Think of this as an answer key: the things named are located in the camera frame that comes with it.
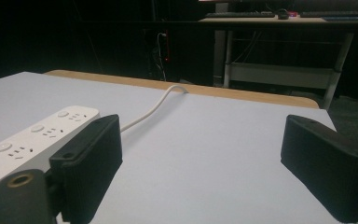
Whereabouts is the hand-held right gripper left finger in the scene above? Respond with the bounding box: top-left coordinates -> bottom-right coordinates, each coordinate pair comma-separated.
48,114 -> 124,224

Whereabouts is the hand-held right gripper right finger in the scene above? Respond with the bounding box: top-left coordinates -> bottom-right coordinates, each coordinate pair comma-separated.
280,114 -> 358,224

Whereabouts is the white power strip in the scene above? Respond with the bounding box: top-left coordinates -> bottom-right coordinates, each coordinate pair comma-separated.
0,105 -> 101,209

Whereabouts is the white table mat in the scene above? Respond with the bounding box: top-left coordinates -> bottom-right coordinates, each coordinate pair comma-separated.
0,71 -> 358,224

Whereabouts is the black computer mouse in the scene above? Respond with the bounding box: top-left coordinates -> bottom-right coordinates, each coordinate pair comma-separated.
276,8 -> 290,21

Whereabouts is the black keyboard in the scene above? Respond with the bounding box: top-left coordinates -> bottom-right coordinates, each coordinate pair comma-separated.
204,11 -> 276,19

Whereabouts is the white power strip cable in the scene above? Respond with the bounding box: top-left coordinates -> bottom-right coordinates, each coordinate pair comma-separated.
119,84 -> 189,133

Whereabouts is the background desk with metal frame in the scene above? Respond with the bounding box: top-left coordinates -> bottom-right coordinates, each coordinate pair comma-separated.
198,16 -> 358,110

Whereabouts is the hanging white cable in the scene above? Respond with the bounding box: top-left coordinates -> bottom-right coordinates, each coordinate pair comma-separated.
156,32 -> 168,82

